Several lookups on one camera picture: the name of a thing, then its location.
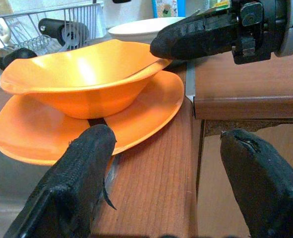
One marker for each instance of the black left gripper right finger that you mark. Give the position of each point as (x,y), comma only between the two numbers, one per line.
(267,183)

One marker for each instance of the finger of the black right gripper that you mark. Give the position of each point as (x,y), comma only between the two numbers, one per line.
(215,13)
(191,39)

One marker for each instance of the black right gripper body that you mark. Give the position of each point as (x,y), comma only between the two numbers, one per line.
(255,29)

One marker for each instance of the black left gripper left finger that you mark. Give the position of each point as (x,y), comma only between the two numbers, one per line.
(72,178)

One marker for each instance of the orange plastic bowl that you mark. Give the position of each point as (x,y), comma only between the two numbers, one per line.
(81,74)

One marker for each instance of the green yellow package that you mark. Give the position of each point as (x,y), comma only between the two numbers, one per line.
(219,4)

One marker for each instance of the blue printed carton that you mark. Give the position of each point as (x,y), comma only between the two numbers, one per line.
(167,8)

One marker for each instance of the white ceramic bowl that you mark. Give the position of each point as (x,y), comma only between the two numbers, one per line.
(134,31)

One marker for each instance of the orange plastic plate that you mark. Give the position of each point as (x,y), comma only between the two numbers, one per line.
(32,134)

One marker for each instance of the black ladle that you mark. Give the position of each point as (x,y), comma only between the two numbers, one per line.
(15,57)

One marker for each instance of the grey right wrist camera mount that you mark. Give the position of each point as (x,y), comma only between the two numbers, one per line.
(290,37)

